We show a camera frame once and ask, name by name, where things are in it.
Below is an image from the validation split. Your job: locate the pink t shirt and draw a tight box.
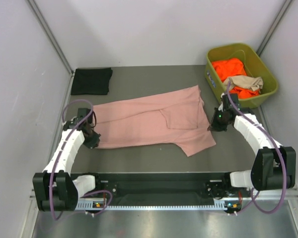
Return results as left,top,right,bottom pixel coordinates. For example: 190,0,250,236
93,85,216,157

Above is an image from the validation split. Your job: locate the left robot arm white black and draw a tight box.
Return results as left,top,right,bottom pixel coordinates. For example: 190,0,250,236
32,108,103,212

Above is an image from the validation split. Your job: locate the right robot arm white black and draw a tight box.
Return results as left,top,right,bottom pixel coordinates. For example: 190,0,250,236
209,93,296,196

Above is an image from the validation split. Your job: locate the beige t shirt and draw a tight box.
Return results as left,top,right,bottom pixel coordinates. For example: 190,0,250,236
223,75,264,92

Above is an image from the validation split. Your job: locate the orange t shirt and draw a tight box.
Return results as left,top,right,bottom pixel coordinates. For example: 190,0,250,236
211,58,261,99

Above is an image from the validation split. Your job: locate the folded black t shirt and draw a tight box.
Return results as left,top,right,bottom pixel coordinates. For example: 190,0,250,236
71,68,113,95

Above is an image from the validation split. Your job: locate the olive green plastic bin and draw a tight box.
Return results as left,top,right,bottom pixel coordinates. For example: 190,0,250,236
205,43,279,109

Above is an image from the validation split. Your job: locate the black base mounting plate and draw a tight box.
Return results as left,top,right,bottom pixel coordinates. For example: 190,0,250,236
72,171,284,206

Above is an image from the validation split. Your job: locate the grey slotted cable duct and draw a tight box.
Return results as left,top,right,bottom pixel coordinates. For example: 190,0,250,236
74,200,241,211

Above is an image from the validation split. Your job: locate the right aluminium corner post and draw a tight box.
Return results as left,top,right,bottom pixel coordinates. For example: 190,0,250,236
256,0,295,57

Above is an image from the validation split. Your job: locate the aluminium corner post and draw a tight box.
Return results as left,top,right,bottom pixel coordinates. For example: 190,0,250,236
25,0,73,74
256,0,295,57

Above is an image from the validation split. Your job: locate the left aluminium corner post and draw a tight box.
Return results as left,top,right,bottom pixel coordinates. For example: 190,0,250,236
25,0,73,74

